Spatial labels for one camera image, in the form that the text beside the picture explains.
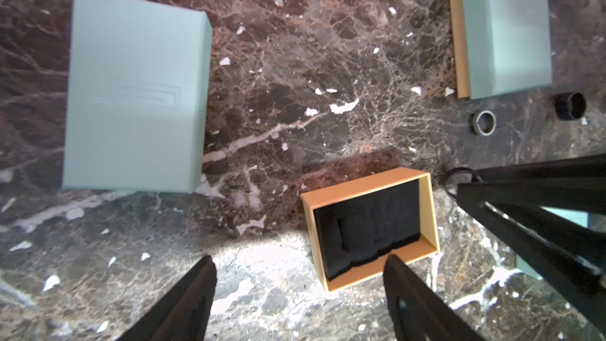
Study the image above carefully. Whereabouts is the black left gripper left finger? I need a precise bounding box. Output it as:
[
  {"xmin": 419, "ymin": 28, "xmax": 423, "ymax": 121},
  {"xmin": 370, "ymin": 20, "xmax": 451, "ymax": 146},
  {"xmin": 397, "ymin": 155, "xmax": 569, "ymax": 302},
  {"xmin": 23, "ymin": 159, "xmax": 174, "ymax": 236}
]
[{"xmin": 119, "ymin": 256, "xmax": 217, "ymax": 340}]

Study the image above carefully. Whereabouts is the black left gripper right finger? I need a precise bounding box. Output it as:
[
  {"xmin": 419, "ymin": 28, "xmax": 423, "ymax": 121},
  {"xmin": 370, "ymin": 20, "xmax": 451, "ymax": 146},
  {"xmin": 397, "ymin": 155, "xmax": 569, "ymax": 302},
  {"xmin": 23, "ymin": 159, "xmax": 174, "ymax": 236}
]
[{"xmin": 383, "ymin": 254, "xmax": 483, "ymax": 340}]

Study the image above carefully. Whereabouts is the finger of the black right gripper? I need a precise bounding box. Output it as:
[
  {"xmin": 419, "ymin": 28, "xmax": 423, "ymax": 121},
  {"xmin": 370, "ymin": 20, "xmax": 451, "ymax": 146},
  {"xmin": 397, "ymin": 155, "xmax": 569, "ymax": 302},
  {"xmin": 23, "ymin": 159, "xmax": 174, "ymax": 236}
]
[
  {"xmin": 456, "ymin": 154, "xmax": 605, "ymax": 213},
  {"xmin": 456, "ymin": 199, "xmax": 605, "ymax": 332}
]

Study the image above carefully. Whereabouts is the dark blue ring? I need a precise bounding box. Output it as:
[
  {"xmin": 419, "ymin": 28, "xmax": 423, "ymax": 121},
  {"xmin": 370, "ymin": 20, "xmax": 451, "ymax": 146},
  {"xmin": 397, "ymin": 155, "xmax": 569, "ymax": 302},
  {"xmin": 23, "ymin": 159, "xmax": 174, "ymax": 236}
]
[{"xmin": 555, "ymin": 92, "xmax": 588, "ymax": 122}]

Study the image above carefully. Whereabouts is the thin silver ring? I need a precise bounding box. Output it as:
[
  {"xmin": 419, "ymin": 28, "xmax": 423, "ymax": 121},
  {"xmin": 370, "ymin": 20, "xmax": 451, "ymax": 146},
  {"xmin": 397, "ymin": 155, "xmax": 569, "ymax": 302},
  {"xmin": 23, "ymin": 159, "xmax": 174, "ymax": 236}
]
[{"xmin": 442, "ymin": 166, "xmax": 484, "ymax": 200}]

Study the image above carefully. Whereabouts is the silver band ring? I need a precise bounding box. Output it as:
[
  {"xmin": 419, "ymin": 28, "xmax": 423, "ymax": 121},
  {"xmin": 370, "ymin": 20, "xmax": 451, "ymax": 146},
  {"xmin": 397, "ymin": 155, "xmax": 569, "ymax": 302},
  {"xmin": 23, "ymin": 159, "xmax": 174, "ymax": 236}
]
[{"xmin": 470, "ymin": 110, "xmax": 498, "ymax": 137}]

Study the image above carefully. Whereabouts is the tan ring box base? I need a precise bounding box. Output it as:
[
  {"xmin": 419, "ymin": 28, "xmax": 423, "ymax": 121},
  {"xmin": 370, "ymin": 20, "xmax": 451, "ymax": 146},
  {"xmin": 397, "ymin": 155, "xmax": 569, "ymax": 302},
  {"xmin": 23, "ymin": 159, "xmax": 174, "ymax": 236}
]
[{"xmin": 449, "ymin": 0, "xmax": 470, "ymax": 99}]

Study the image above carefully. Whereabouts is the mint green box lid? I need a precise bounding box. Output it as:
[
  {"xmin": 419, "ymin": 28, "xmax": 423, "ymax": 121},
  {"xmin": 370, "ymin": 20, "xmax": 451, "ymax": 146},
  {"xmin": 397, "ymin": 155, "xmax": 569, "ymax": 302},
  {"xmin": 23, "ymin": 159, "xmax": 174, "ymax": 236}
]
[{"xmin": 462, "ymin": 0, "xmax": 553, "ymax": 99}]

